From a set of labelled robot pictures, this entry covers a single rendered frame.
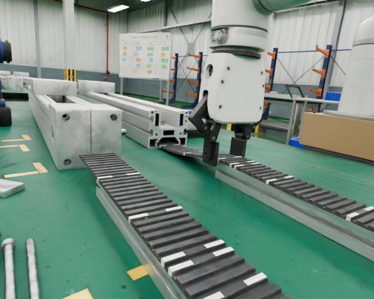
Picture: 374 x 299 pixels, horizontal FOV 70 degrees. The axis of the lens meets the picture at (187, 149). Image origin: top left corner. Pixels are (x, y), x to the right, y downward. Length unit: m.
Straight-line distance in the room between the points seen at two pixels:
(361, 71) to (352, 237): 0.58
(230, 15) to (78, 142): 0.29
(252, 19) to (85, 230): 0.33
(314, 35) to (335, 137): 8.24
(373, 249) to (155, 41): 6.18
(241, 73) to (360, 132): 0.45
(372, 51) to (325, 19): 8.16
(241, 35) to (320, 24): 8.65
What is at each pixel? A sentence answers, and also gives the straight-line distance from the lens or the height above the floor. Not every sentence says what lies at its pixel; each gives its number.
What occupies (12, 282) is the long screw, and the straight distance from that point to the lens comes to 0.23.
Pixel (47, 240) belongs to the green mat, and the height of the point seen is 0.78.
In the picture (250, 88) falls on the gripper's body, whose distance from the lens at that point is 0.42.
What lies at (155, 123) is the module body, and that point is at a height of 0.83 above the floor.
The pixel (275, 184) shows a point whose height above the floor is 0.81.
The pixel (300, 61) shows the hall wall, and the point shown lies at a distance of 9.03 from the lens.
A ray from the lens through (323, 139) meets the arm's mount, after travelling 0.82.
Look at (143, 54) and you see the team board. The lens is 6.51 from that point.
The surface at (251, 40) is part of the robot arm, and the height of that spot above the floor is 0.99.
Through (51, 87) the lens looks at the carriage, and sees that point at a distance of 0.85.
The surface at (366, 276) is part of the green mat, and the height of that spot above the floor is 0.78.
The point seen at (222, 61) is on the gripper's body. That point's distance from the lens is 0.39.
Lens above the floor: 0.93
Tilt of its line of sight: 14 degrees down
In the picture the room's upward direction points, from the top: 5 degrees clockwise
